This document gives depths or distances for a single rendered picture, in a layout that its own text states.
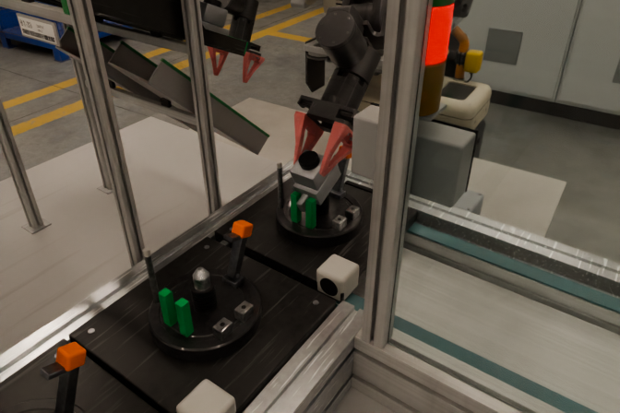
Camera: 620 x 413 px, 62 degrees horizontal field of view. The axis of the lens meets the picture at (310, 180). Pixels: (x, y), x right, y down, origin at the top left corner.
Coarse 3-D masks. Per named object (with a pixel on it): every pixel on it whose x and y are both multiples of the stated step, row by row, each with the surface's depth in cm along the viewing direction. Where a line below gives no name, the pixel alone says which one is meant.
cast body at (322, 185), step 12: (300, 156) 75; (312, 156) 74; (300, 168) 75; (312, 168) 74; (336, 168) 78; (300, 180) 75; (312, 180) 73; (324, 180) 76; (336, 180) 79; (300, 192) 77; (312, 192) 75; (324, 192) 77; (300, 204) 76
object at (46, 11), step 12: (0, 0) 69; (12, 0) 67; (24, 12) 67; (36, 12) 65; (48, 12) 63; (60, 12) 62; (72, 24) 61; (96, 24) 88; (108, 24) 86; (120, 36) 85; (132, 36) 83; (144, 36) 81; (168, 48) 79; (180, 48) 78
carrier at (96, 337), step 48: (144, 288) 70; (192, 288) 62; (240, 288) 67; (288, 288) 70; (96, 336) 63; (144, 336) 63; (192, 336) 60; (240, 336) 60; (288, 336) 63; (144, 384) 57; (192, 384) 57; (240, 384) 57
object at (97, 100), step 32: (192, 0) 72; (96, 32) 62; (192, 32) 74; (96, 64) 63; (192, 64) 77; (96, 96) 65; (0, 128) 88; (96, 128) 103; (32, 192) 96; (128, 192) 73; (32, 224) 98; (128, 224) 75
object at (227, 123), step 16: (128, 48) 85; (112, 64) 83; (128, 64) 86; (144, 64) 88; (160, 64) 76; (144, 80) 77; (160, 80) 77; (176, 80) 79; (160, 96) 90; (176, 96) 80; (192, 96) 82; (192, 112) 84; (224, 112) 88; (224, 128) 90; (240, 128) 92; (256, 128) 95; (240, 144) 95; (256, 144) 97
